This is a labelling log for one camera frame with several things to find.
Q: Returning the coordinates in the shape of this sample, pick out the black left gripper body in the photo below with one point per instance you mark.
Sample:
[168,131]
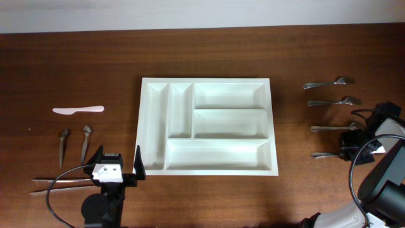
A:
[129,180]

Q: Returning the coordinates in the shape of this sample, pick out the small metal spoon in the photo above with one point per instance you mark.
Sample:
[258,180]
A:
[62,138]
[87,132]

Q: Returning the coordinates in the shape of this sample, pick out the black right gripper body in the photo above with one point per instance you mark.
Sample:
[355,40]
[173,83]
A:
[350,140]

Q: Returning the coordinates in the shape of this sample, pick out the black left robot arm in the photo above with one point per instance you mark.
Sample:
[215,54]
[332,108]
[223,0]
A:
[104,209]

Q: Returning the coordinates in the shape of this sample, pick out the metal chopstick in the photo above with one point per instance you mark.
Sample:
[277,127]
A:
[60,180]
[61,190]

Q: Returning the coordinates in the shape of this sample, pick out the pink plastic knife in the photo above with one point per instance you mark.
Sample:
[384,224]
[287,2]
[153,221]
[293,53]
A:
[70,111]

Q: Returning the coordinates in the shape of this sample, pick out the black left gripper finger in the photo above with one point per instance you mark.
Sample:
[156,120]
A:
[96,157]
[138,166]

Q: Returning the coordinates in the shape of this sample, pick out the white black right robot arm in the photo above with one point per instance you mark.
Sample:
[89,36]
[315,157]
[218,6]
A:
[381,194]

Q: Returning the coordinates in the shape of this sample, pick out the lower metal chopstick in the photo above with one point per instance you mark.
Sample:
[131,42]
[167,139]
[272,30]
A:
[61,190]

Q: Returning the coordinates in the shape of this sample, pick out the small metal spoon left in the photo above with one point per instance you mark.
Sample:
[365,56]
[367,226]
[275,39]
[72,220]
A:
[62,138]

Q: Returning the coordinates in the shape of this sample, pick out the white cutlery tray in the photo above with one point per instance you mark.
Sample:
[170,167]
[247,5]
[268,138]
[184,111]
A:
[207,126]

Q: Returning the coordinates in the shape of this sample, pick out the small metal spoon right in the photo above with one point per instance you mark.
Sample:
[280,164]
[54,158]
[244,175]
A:
[87,132]

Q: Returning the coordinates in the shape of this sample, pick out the upper metal chopstick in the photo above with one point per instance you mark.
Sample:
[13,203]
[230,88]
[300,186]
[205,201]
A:
[60,180]

